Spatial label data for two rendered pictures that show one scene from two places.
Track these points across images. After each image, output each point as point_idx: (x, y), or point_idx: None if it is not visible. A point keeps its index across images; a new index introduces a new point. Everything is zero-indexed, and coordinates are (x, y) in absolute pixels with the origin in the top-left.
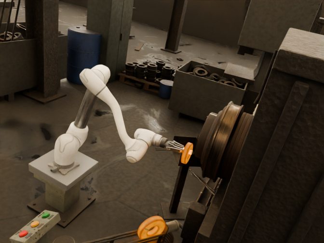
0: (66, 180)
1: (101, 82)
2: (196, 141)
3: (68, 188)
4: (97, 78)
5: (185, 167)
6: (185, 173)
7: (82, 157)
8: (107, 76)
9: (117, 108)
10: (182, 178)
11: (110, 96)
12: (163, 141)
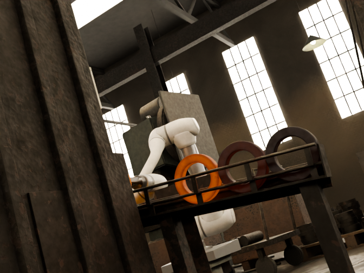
0: (170, 263)
1: (153, 135)
2: (205, 180)
3: (164, 272)
4: (151, 133)
5: (183, 231)
6: (188, 244)
7: (216, 247)
8: (174, 128)
9: (149, 156)
10: (192, 257)
11: (151, 147)
12: None
